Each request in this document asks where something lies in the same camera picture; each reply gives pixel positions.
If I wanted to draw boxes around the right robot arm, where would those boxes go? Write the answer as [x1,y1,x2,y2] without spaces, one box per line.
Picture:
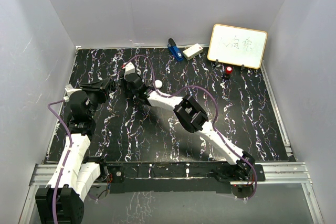
[121,73,257,181]

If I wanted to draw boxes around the blue stapler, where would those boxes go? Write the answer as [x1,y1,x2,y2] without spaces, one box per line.
[167,38,183,61]

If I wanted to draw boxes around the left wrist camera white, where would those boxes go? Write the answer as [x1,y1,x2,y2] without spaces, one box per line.
[64,84,81,102]

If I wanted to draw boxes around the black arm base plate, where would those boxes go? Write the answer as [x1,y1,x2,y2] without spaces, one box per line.
[84,157,266,194]

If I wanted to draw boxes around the purple cable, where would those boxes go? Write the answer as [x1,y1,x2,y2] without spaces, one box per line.
[125,55,258,200]
[47,99,73,224]

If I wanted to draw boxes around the aluminium rail frame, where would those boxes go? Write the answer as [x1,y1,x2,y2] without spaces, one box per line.
[18,162,325,224]

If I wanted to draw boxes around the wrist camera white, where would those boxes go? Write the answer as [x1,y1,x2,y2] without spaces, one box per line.
[64,84,81,102]
[122,62,135,76]

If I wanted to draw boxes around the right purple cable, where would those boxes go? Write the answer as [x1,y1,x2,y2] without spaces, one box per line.
[125,55,258,200]

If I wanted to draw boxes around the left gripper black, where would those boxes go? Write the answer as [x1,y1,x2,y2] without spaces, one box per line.
[80,78,111,119]

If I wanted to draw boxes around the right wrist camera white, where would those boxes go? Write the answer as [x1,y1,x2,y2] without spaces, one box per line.
[122,62,135,76]

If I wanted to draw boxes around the whiteboard with yellow frame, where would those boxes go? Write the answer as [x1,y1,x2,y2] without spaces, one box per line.
[207,24,268,69]

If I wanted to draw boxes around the white earbud charging case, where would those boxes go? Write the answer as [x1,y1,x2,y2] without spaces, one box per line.
[154,80,163,89]

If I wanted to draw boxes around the small white box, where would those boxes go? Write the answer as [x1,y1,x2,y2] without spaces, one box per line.
[182,44,203,60]

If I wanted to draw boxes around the black earbud charging case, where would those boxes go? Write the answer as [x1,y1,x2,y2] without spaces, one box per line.
[110,81,118,92]

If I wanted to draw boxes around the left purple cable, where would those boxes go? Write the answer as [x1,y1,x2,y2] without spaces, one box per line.
[47,99,73,224]

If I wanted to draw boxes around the red emergency stop button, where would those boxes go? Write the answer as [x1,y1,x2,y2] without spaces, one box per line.
[223,66,233,80]

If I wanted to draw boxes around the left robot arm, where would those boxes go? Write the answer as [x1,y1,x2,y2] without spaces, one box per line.
[35,78,116,223]

